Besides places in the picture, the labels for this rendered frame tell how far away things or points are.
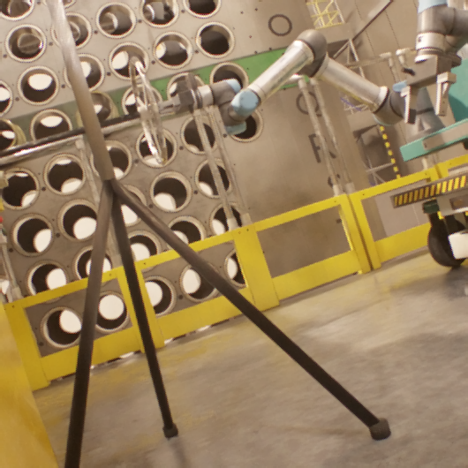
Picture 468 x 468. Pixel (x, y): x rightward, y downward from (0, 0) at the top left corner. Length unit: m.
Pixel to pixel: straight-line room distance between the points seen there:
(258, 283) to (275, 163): 1.16
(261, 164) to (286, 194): 0.24
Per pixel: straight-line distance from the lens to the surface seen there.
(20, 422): 0.58
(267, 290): 2.45
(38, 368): 2.42
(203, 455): 1.00
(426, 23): 1.53
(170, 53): 4.15
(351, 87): 2.14
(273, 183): 3.37
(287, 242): 3.35
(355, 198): 2.63
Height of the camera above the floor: 0.34
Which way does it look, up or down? 1 degrees up
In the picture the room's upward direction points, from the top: 18 degrees counter-clockwise
